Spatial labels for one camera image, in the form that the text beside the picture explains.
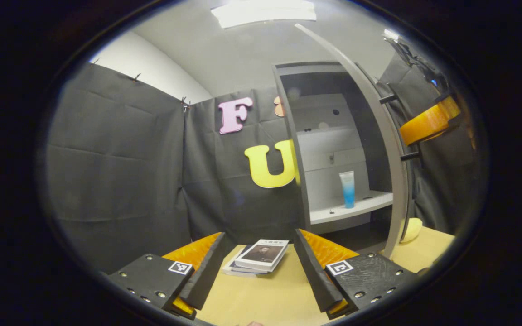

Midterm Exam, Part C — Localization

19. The ceiling light panel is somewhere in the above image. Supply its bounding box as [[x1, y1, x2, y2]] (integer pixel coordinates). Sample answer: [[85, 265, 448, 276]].
[[211, 0, 317, 29]]

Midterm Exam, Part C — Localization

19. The grey cabinet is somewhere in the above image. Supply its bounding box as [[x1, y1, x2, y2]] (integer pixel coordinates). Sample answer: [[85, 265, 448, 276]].
[[272, 61, 395, 236]]

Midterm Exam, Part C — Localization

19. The yellow round bun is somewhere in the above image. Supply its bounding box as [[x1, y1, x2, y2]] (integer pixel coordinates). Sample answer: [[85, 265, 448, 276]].
[[399, 217, 423, 243]]

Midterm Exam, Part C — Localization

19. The blue and white bottle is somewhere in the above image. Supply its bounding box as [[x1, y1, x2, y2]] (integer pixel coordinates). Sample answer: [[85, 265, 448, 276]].
[[339, 171, 356, 209]]

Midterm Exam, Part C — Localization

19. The black backdrop cloth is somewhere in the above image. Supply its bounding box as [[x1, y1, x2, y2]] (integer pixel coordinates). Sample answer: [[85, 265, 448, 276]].
[[43, 54, 479, 272]]

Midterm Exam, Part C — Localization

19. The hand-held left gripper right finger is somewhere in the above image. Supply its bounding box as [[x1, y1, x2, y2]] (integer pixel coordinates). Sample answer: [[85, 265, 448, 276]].
[[294, 229, 420, 321]]

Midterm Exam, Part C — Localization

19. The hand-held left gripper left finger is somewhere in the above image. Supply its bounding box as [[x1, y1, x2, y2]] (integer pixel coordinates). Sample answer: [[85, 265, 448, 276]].
[[107, 232, 226, 321]]

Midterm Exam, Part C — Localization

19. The grey cabinet door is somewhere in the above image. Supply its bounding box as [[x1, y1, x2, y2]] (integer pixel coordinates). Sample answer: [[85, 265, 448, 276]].
[[294, 23, 411, 259]]

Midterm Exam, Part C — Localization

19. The white book with portrait cover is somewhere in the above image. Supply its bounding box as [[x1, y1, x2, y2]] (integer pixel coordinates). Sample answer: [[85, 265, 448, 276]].
[[234, 239, 290, 272]]

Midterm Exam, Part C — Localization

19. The black cabinet door handle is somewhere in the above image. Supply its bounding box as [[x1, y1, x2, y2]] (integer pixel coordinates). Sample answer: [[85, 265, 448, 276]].
[[378, 81, 422, 163]]

